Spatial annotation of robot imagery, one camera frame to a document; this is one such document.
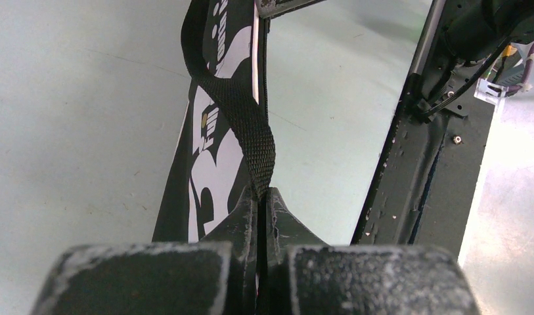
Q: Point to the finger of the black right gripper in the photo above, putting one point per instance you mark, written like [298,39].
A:
[276,8]

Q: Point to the black racket bag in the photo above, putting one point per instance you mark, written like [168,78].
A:
[226,144]

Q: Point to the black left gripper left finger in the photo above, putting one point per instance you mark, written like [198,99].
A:
[216,275]

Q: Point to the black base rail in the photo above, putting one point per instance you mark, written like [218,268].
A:
[424,184]

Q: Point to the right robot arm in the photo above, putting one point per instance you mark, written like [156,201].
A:
[455,31]

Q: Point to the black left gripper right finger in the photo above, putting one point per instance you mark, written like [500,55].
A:
[307,276]

